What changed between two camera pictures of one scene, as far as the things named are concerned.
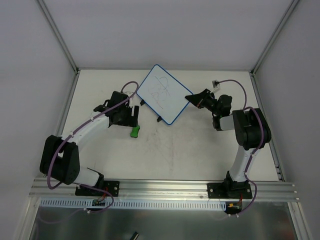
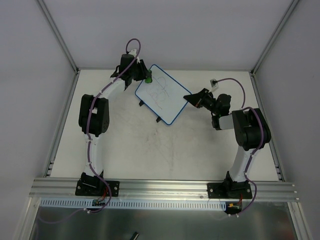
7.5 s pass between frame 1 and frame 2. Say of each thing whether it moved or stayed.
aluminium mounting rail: stayed
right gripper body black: stayed
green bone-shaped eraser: moved
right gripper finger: stayed
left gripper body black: moved
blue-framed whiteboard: stayed
